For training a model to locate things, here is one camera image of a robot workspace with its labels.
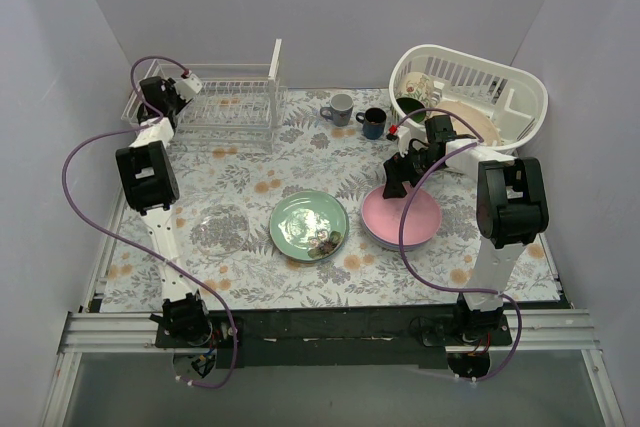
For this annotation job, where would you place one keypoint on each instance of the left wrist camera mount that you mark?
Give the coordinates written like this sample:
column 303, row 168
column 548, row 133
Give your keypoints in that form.
column 189, row 86

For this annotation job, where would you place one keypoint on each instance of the dark blue mug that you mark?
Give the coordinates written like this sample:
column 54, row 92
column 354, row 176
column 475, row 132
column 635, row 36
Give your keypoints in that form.
column 373, row 122

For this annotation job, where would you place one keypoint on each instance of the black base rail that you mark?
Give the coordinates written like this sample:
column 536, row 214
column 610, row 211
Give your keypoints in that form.
column 328, row 336

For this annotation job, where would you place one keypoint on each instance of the white plastic basket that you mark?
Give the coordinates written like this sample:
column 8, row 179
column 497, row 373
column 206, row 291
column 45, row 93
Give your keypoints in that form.
column 514, row 100

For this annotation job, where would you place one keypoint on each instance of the aluminium frame rail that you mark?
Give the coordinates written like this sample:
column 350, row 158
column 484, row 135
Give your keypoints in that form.
column 109, row 333

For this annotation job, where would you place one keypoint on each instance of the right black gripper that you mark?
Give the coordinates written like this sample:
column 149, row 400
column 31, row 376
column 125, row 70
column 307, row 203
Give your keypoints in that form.
column 400, row 170

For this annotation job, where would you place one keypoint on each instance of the floral tablecloth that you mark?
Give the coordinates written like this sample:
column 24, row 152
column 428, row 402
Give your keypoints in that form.
column 311, row 153

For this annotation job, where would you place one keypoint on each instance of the green plate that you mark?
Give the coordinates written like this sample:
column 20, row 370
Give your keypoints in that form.
column 309, row 226

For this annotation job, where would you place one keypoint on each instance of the cream leaf-shaped dish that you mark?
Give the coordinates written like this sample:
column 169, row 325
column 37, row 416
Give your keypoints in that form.
column 480, row 122

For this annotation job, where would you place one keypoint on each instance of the white cutting board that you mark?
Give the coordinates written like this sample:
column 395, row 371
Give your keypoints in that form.
column 275, row 60

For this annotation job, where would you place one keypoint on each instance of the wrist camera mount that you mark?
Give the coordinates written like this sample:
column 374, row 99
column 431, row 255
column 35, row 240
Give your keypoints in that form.
column 402, row 136
column 189, row 86

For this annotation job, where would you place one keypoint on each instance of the white wire dish rack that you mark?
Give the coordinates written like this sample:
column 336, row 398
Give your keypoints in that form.
column 238, row 106

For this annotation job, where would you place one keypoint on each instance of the clear glass plate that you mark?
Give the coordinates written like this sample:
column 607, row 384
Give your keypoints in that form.
column 221, row 230

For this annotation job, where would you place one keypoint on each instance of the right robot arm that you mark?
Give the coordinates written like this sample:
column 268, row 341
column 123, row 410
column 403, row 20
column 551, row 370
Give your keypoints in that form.
column 511, row 211

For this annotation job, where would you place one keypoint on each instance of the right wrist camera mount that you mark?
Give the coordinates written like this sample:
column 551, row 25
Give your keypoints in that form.
column 402, row 136

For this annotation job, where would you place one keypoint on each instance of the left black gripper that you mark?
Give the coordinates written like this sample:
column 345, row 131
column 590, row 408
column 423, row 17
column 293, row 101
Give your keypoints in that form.
column 147, row 110

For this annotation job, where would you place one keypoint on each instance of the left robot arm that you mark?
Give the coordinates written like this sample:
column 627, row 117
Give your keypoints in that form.
column 151, row 189

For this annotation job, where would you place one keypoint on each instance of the floral mug green inside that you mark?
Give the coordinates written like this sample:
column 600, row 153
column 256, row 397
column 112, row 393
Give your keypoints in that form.
column 414, row 92

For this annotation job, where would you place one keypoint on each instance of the grey mug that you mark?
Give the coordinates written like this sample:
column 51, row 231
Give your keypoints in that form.
column 339, row 110

